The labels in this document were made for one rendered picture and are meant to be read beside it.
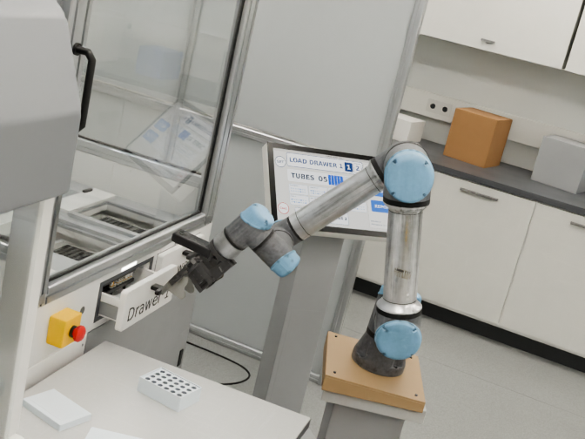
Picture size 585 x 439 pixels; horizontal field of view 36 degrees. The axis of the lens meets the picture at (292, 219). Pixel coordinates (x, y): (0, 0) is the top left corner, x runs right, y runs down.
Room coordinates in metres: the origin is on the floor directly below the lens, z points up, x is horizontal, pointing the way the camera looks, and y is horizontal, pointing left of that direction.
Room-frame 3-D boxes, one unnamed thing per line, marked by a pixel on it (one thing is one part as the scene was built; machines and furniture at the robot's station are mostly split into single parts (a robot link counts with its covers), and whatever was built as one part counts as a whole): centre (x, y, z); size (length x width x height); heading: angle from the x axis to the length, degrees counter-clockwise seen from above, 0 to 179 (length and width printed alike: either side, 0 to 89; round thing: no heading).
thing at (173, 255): (2.53, 0.30, 0.87); 0.29 x 0.02 x 0.11; 165
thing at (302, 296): (3.03, -0.12, 0.51); 0.50 x 0.45 x 1.02; 26
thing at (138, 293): (2.21, 0.33, 0.87); 0.29 x 0.02 x 0.11; 165
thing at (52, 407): (1.73, 0.41, 0.77); 0.13 x 0.09 x 0.02; 58
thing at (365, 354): (2.29, -0.32, 0.85); 0.15 x 0.15 x 0.10
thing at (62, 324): (1.90, 0.46, 0.88); 0.07 x 0.05 x 0.07; 165
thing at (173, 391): (1.91, 0.19, 0.78); 0.12 x 0.08 x 0.04; 63
